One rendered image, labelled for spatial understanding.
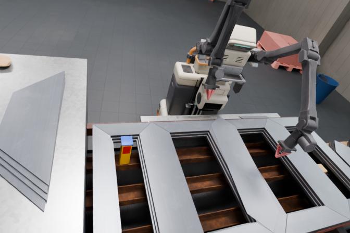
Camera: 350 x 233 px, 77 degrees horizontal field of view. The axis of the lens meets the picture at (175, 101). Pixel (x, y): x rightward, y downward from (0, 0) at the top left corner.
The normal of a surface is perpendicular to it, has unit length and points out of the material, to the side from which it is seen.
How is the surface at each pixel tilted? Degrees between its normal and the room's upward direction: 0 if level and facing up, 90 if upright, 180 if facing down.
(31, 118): 0
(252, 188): 0
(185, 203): 0
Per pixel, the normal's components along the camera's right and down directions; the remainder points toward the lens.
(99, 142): 0.23, -0.77
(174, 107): 0.14, 0.64
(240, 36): 0.27, -0.14
